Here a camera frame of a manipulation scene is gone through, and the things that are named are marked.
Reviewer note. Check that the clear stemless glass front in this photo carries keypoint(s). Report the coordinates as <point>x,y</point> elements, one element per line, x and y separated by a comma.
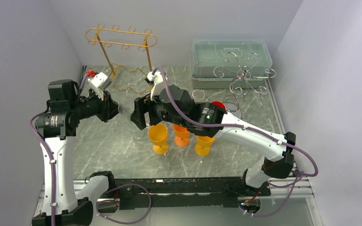
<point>136,133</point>

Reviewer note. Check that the clear plastic storage box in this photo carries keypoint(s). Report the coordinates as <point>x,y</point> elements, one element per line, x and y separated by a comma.
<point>208,54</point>

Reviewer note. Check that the gold wire glass rack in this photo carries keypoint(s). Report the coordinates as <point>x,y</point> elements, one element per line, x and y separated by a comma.
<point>125,39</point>

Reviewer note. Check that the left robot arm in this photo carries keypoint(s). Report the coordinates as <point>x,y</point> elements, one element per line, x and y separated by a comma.
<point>56,130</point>

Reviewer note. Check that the clear ribbed wine glass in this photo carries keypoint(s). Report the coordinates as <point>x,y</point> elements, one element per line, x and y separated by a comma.
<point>126,109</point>

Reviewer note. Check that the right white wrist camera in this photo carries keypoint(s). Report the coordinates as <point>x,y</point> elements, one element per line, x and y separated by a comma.
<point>158,83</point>

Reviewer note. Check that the orange goblet centre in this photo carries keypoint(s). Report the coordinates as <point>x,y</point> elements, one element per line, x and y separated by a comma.
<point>181,135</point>

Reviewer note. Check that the yellow goblet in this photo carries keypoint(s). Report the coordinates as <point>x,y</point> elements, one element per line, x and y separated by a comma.
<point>202,148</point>
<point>158,137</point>

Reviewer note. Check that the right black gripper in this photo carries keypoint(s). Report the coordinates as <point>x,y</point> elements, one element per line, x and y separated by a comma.
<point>142,105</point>

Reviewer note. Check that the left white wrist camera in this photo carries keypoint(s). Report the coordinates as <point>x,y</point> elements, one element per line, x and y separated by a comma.
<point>99,83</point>

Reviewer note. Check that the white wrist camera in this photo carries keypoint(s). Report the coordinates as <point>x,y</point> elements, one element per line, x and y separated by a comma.
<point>158,83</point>
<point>99,83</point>

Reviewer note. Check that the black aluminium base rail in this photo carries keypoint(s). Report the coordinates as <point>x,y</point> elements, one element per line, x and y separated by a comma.
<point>228,192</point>

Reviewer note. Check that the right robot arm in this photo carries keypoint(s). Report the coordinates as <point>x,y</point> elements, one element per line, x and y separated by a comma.
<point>208,120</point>

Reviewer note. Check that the clear glass with red dots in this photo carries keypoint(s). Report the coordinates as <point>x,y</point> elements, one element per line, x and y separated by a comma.
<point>198,95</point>

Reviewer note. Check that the silver wire glass rack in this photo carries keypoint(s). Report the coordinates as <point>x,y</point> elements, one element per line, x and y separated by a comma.
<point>240,85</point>

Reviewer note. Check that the red goblet right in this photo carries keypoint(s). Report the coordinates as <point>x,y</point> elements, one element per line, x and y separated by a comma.
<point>219,104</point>

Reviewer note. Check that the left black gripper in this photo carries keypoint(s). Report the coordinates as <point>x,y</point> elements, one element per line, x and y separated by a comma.
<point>112,106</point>

